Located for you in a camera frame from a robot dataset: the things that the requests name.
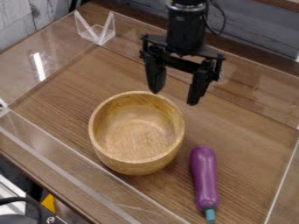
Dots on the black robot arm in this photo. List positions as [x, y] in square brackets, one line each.
[187, 1]

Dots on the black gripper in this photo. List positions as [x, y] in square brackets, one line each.
[181, 49]

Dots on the yellow black device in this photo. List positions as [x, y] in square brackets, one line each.
[42, 214]

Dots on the purple toy eggplant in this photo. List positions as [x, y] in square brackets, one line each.
[205, 174]

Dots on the brown wooden bowl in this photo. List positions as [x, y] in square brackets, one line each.
[137, 131]

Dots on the clear acrylic corner bracket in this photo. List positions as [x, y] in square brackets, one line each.
[99, 34]

